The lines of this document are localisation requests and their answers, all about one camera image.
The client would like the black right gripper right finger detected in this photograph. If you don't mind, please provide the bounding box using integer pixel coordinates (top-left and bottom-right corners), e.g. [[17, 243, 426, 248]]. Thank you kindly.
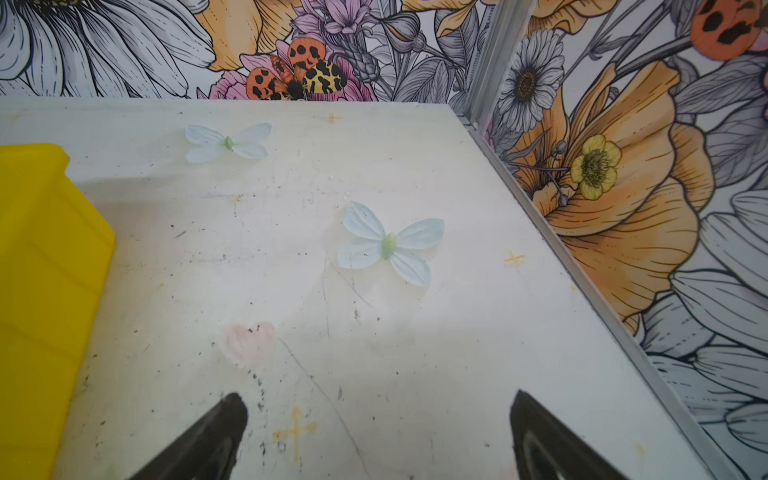
[[509, 390, 625, 480]]

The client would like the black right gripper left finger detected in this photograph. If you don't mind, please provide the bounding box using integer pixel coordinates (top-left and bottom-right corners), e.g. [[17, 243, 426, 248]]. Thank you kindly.
[[130, 392, 248, 480]]

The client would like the yellow plastic bin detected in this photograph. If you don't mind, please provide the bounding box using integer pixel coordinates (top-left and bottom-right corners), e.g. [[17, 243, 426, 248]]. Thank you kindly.
[[1, 144, 115, 479]]

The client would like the aluminium corner post right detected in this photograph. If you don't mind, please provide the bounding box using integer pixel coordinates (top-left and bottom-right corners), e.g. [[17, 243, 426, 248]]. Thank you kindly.
[[463, 1, 535, 132]]

